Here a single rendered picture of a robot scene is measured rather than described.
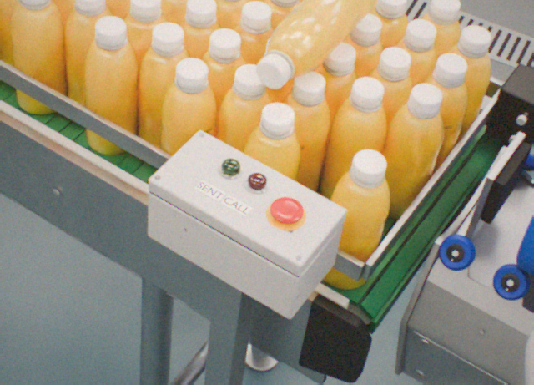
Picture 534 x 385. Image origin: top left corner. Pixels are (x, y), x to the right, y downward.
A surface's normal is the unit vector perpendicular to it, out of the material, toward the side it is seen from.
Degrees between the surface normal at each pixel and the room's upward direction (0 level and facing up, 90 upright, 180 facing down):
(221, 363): 90
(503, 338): 70
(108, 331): 0
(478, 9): 0
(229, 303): 90
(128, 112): 90
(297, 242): 0
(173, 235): 90
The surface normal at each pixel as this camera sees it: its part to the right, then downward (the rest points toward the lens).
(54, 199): -0.54, 0.59
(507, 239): 0.10, -0.67
